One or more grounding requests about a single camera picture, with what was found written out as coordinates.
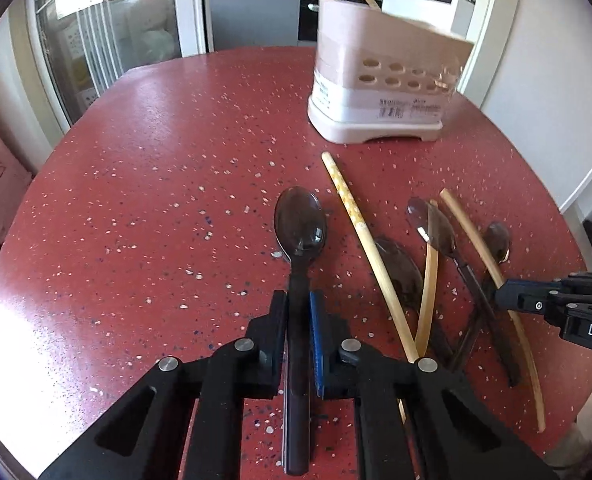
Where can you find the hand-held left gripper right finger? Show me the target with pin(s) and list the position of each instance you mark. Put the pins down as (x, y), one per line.
(317, 340)

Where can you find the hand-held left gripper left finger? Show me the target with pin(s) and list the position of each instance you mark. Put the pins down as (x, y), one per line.
(278, 322)

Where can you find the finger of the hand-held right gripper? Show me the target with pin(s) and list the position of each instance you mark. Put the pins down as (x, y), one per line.
(523, 296)

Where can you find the plain bamboo chopstick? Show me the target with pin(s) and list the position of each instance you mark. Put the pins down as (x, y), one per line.
(468, 225)
(430, 270)

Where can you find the black plastic spoon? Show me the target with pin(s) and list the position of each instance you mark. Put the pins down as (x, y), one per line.
(398, 272)
(300, 225)
(443, 232)
(497, 240)

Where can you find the pink white utensil holder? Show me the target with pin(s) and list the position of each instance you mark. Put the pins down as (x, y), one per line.
(376, 45)

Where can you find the dotted bamboo chopstick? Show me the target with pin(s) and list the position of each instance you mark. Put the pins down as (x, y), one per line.
(348, 200)

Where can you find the kitchen counter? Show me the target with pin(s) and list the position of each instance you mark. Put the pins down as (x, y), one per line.
(256, 15)

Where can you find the black oven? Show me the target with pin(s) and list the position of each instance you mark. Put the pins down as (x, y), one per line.
(308, 15)

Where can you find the white plastic bag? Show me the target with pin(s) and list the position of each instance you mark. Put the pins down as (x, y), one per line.
(153, 25)

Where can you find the glass sliding door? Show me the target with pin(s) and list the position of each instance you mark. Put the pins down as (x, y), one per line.
(101, 25)

